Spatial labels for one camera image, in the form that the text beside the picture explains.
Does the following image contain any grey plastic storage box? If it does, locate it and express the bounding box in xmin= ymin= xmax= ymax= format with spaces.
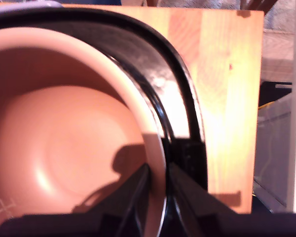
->
xmin=253 ymin=93 xmax=293 ymax=213

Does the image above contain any black cooking pot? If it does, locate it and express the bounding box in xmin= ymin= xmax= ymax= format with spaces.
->
xmin=0 ymin=27 xmax=167 ymax=237

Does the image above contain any black Philips rice cooker body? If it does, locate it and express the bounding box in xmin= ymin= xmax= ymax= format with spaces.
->
xmin=0 ymin=7 xmax=209 ymax=237

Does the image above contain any wooden chair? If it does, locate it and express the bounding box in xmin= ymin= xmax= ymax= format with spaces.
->
xmin=238 ymin=0 xmax=279 ymax=12

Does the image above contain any black box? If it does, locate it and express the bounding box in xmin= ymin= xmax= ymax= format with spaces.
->
xmin=258 ymin=80 xmax=293 ymax=107

